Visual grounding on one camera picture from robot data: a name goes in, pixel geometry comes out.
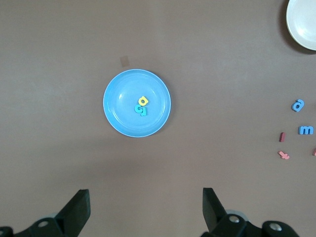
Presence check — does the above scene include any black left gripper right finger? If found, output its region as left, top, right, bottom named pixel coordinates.
left=202, top=187, right=300, bottom=237

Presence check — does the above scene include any blue letter a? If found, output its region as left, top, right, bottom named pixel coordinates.
left=291, top=99, right=306, bottom=113

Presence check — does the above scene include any blue plate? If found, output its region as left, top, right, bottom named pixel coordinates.
left=102, top=69, right=172, bottom=138

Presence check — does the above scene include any white plate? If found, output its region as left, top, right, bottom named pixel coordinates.
left=285, top=0, right=316, bottom=51

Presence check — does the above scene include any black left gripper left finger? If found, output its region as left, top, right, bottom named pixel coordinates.
left=0, top=189, right=91, bottom=237

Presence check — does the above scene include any blue letter m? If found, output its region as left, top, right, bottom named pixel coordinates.
left=298, top=125, right=315, bottom=135

